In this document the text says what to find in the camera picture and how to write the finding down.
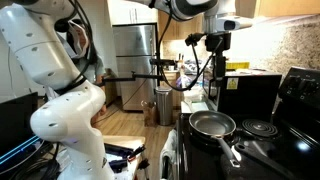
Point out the purple plastic bag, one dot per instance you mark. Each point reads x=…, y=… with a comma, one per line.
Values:
x=183, y=81

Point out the black clamp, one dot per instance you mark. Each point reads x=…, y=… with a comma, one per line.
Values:
x=137, y=152

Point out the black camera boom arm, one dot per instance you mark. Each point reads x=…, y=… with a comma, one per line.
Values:
x=133, y=77

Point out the large coil burner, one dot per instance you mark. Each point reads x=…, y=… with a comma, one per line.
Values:
x=260, y=128

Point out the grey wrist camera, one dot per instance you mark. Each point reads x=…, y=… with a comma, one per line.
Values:
x=233, y=24

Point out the black monitor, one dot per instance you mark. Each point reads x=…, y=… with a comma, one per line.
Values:
x=16, y=130

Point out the steel trash can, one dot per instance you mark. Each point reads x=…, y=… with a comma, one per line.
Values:
x=164, y=106

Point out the person in grey shirt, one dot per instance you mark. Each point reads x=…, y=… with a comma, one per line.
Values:
x=95, y=68

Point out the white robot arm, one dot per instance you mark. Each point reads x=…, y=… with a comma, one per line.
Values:
x=50, y=50

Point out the black electric stove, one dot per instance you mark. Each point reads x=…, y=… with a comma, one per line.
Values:
x=300, y=87

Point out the yellow box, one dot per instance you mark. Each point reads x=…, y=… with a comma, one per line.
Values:
x=237, y=65

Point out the wooden table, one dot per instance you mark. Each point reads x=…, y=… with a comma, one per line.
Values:
x=126, y=140

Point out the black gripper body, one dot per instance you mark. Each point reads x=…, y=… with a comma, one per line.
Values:
x=218, y=40

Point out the stainless steel fridge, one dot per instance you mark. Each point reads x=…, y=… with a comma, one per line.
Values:
x=135, y=66

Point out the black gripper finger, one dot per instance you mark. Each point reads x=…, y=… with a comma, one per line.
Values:
x=217, y=68
x=223, y=68

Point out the black microwave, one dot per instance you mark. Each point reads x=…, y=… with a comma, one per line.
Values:
x=248, y=95

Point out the white towel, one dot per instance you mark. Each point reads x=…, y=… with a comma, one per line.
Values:
x=168, y=153

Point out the grey frying pan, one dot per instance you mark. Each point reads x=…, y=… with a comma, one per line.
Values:
x=211, y=124

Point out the white upper cabinet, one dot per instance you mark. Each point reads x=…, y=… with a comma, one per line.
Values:
x=133, y=11

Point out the wooden kitchen cabinet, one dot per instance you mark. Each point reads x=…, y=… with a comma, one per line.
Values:
x=180, y=28

